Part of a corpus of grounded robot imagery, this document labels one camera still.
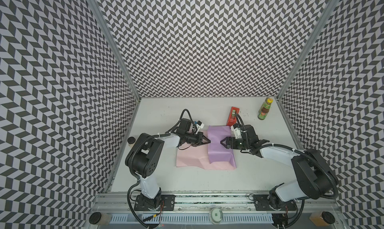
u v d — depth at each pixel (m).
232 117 1.08
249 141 0.69
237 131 0.83
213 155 0.85
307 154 0.47
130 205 0.67
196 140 0.80
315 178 0.43
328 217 0.64
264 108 0.97
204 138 0.87
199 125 0.87
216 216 0.61
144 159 0.48
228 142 0.80
